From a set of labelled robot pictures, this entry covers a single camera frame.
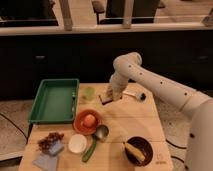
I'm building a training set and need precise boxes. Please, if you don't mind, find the black floor cable left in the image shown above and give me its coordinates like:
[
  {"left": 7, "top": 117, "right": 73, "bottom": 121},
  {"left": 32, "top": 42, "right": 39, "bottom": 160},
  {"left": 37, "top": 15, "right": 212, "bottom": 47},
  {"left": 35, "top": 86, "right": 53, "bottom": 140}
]
[{"left": 0, "top": 112, "right": 29, "bottom": 141}]

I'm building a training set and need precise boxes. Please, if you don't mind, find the black floor cable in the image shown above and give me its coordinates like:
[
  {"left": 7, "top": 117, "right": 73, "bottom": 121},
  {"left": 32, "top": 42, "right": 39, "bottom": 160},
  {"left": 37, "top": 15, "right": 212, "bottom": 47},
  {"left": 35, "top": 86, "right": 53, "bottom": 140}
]
[
  {"left": 0, "top": 112, "right": 29, "bottom": 141},
  {"left": 165, "top": 138, "right": 188, "bottom": 171}
]

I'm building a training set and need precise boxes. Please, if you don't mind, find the orange peach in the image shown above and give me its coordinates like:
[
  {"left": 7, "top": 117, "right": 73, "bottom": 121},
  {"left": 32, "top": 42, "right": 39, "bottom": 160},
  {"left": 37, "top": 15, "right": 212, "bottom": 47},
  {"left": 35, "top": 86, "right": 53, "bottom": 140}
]
[{"left": 83, "top": 114, "right": 96, "bottom": 128}]

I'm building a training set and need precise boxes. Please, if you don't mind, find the green plastic tray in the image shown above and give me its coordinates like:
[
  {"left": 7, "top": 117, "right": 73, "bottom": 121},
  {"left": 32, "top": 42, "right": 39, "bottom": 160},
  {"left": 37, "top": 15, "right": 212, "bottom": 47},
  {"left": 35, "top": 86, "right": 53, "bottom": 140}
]
[{"left": 29, "top": 79, "right": 79, "bottom": 124}]

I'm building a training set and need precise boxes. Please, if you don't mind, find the white round lid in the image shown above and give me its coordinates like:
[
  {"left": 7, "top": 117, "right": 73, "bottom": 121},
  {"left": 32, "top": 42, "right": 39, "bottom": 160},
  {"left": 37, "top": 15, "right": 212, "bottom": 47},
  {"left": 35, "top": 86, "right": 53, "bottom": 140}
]
[{"left": 68, "top": 134, "right": 87, "bottom": 154}]

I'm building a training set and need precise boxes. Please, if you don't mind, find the orange bowl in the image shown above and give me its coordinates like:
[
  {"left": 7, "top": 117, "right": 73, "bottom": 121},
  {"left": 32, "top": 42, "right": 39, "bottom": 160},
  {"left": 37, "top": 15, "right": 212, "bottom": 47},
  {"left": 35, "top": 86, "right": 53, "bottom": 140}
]
[{"left": 73, "top": 109, "right": 102, "bottom": 135}]

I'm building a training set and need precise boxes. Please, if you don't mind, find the blue grey sponge block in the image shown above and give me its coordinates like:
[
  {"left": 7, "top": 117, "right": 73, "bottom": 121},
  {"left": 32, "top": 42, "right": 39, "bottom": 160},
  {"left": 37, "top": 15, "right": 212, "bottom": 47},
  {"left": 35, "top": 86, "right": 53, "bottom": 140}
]
[{"left": 48, "top": 141, "right": 64, "bottom": 156}]

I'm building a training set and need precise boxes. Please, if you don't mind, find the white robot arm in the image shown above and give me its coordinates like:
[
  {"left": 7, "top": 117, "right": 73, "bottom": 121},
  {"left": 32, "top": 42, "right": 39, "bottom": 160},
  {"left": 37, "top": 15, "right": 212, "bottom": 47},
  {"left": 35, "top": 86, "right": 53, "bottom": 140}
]
[{"left": 100, "top": 52, "right": 213, "bottom": 171}]

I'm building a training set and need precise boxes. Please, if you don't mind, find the black floor cable right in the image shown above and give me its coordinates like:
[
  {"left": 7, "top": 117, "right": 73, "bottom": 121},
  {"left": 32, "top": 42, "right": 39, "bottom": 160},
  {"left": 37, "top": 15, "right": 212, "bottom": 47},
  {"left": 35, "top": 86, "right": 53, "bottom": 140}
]
[{"left": 165, "top": 138, "right": 188, "bottom": 171}]

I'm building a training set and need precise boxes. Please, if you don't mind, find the translucent green plastic cup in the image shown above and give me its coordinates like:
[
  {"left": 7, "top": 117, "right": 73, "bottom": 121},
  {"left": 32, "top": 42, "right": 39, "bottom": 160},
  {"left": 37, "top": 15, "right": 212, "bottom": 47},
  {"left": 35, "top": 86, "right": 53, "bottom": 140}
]
[{"left": 83, "top": 87, "right": 95, "bottom": 101}]

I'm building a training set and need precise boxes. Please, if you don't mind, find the yellow corn cob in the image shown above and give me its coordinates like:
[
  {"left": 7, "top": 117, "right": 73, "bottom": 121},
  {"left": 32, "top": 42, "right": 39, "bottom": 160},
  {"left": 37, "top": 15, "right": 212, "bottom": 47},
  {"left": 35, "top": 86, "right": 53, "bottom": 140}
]
[{"left": 124, "top": 142, "right": 145, "bottom": 162}]

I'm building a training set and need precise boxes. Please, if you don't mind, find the grey blue cloth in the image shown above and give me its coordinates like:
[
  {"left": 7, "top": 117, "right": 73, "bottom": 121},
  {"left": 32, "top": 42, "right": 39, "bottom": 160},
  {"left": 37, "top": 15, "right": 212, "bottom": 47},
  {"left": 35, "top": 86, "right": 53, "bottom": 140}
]
[{"left": 32, "top": 153, "right": 58, "bottom": 171}]

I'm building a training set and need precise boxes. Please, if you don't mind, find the green-handled metal scoop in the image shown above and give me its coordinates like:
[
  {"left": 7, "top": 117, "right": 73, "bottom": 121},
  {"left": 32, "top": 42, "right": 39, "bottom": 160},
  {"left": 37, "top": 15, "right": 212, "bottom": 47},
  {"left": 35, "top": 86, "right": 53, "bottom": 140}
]
[{"left": 82, "top": 124, "right": 109, "bottom": 162}]

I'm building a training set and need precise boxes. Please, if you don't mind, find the dark brown bowl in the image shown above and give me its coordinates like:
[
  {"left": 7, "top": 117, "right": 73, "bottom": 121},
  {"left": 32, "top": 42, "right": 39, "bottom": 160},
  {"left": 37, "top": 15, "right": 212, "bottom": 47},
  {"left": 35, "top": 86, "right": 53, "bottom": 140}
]
[{"left": 125, "top": 136, "right": 153, "bottom": 167}]

